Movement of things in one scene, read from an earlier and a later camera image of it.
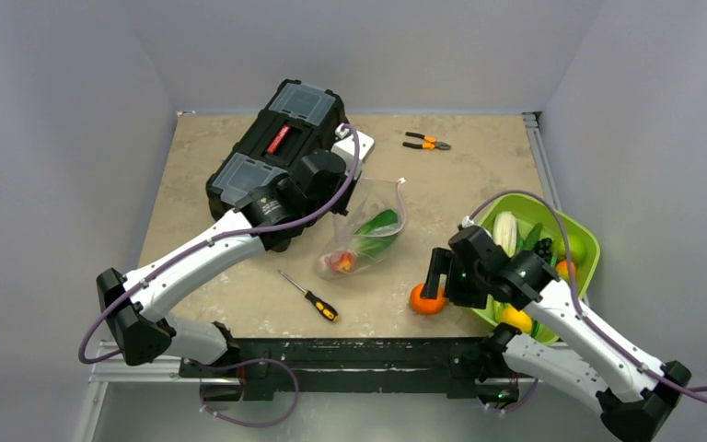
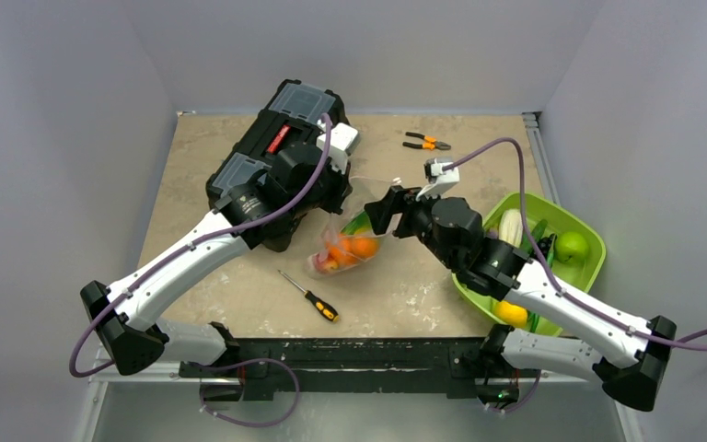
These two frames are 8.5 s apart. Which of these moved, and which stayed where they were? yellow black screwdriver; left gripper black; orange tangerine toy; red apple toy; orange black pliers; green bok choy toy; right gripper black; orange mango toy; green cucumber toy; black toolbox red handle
Moved: right gripper black; red apple toy; orange tangerine toy; orange mango toy; green bok choy toy
Stayed: black toolbox red handle; left gripper black; yellow black screwdriver; orange black pliers; green cucumber toy
